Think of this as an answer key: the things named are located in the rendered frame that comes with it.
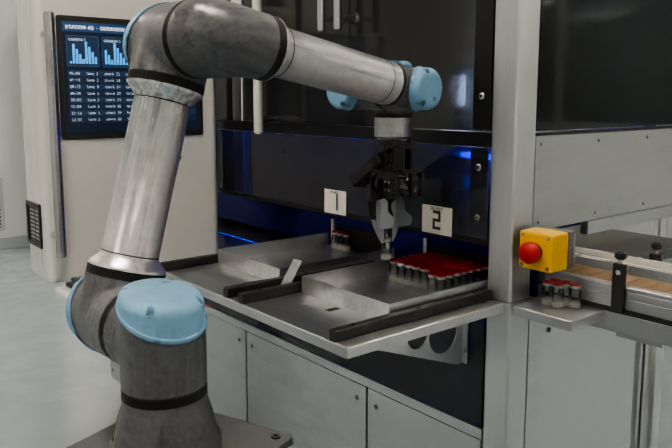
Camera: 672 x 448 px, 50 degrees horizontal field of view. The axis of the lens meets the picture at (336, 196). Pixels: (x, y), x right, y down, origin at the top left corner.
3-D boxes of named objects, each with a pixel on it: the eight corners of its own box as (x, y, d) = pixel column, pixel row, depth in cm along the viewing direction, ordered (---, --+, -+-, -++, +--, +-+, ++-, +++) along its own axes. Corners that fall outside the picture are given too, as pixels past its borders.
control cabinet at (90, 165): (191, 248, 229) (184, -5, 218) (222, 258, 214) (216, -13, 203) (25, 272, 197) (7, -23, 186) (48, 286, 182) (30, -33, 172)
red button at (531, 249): (527, 259, 135) (528, 238, 134) (546, 263, 132) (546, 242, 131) (515, 262, 132) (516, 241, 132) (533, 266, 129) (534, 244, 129)
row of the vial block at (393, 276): (394, 278, 158) (394, 257, 158) (456, 295, 144) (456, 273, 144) (386, 279, 157) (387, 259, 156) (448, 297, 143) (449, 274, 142)
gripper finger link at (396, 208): (406, 245, 145) (404, 200, 143) (386, 240, 150) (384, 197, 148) (417, 242, 147) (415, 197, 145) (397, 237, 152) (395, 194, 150)
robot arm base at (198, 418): (168, 490, 90) (166, 415, 88) (86, 459, 97) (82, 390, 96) (243, 441, 103) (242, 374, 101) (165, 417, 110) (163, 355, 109)
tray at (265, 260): (327, 244, 195) (327, 232, 194) (394, 261, 175) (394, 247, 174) (218, 263, 173) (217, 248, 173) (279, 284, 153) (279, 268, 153)
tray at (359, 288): (418, 267, 169) (418, 253, 168) (508, 290, 149) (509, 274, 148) (301, 292, 147) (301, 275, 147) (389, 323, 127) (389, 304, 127)
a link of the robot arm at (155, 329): (145, 409, 90) (141, 305, 88) (99, 378, 100) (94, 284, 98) (225, 383, 98) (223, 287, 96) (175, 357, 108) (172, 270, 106)
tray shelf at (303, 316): (316, 248, 199) (316, 242, 198) (528, 305, 145) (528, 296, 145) (155, 275, 169) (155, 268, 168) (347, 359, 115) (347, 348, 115)
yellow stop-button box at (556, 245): (540, 261, 140) (542, 225, 139) (573, 268, 135) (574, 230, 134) (516, 267, 136) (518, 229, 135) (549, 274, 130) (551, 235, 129)
